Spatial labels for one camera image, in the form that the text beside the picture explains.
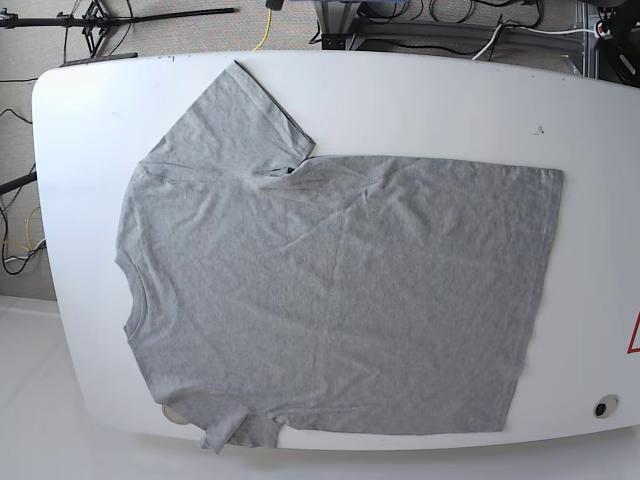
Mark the grey T-shirt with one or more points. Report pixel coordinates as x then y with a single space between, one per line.
274 288

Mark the beige table grommet cap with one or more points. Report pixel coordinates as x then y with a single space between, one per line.
172 416

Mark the black tripod stand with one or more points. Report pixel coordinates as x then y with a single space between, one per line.
96 23

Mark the red triangle sticker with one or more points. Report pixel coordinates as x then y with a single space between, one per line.
633 346

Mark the grey metal frame base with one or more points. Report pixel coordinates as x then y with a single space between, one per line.
483 29

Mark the black table cable grommet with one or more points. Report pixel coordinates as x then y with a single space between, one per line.
606 406

